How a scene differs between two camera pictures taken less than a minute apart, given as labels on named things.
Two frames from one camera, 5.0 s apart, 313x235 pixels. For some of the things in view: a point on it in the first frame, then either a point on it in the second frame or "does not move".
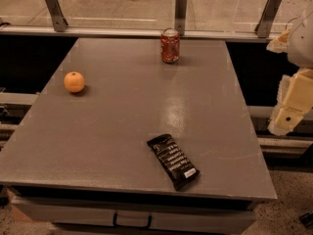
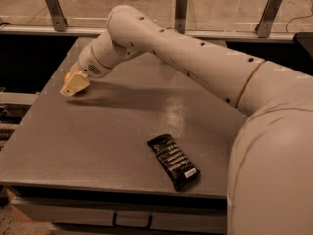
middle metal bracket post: x=181 y=4 does not move
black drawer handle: x=115 y=225 does not move
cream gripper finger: x=294 y=101 → x=76 y=82
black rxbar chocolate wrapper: x=173 y=161 does not move
